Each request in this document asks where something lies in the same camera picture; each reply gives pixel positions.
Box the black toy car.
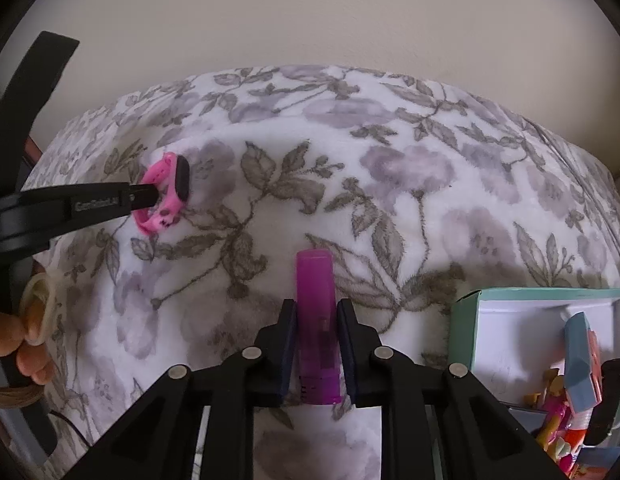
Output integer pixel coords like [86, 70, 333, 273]
[584, 358, 620, 446]

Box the thin black cable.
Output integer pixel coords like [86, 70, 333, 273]
[49, 409, 97, 447]

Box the orange and blue case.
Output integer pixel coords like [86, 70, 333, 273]
[564, 311, 604, 413]

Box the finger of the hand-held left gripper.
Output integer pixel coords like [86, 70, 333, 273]
[127, 184, 159, 211]

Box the small orange bottle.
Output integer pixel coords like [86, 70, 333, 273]
[560, 410, 593, 461]

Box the purple lighter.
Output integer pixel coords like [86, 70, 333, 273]
[296, 249, 342, 405]

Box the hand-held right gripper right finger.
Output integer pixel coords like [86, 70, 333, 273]
[337, 299, 570, 480]

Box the pink plastic toy figure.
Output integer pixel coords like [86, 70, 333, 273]
[524, 367, 578, 476]

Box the teal cardboard tray box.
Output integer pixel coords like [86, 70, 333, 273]
[450, 287, 620, 480]

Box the person's left hand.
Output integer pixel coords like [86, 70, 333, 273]
[0, 309, 56, 386]

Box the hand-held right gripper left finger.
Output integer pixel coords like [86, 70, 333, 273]
[65, 299, 298, 480]

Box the pink smart watch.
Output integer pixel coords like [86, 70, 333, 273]
[131, 153, 192, 235]

